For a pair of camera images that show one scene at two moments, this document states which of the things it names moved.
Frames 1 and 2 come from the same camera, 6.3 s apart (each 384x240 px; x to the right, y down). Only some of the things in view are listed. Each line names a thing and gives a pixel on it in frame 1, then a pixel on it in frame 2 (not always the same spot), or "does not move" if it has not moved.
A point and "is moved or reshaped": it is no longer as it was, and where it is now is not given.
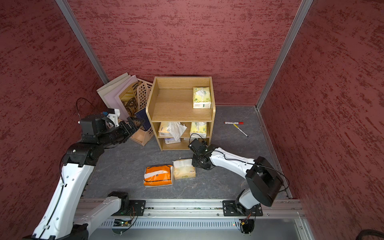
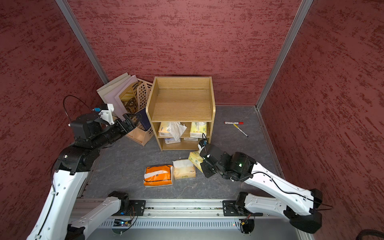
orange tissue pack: x=158 y=175 does not move
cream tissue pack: x=183 y=169 does not move
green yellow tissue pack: x=201 y=97 is moved or reshaped
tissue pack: x=163 y=131 does not move
